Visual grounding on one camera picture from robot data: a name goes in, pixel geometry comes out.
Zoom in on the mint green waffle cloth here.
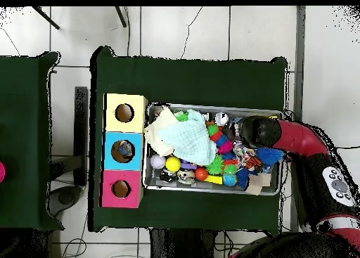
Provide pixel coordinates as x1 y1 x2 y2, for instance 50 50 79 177
158 108 218 167

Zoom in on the cream yellow waffle cloth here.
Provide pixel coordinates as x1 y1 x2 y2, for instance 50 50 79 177
143 106 181 157

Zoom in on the multicolour spiky caterpillar toy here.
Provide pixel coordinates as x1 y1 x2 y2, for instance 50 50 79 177
206 123 240 175

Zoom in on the crushed red drink can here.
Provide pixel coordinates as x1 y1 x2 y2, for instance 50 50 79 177
214 112 230 127

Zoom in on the blue and clear plastic packet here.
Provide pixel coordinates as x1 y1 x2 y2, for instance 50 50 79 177
117 141 134 157

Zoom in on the blue fuzzy monster toy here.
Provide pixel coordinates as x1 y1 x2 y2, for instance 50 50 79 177
256 147 284 167

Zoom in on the wooden box with three holes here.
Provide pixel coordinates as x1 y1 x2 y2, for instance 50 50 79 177
99 93 149 209

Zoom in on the yellow smooth ball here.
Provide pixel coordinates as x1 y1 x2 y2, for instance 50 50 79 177
165 155 182 173

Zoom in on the pale lavender ball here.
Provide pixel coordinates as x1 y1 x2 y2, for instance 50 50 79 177
150 153 167 169

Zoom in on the orange red ball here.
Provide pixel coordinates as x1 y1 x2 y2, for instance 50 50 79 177
194 167 210 182

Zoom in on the green spiky ball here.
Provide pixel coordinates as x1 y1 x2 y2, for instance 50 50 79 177
205 154 225 176

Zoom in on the dark green tablecloth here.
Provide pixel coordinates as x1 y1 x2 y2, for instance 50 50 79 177
88 45 288 233

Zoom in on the plain wooden cube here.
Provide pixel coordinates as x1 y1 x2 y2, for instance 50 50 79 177
245 174 264 196

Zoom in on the grey round stand base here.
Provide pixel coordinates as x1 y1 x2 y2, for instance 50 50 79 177
48 185 83 217

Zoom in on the black tripod leg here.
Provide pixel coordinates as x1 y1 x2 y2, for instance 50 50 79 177
31 6 60 30
114 6 128 28

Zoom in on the dark green side table cloth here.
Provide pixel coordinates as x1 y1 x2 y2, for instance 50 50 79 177
0 51 64 231

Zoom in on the shallow wire mesh bin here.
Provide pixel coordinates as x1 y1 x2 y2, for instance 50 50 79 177
142 102 284 196

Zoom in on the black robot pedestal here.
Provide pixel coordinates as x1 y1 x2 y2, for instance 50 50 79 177
148 228 217 258

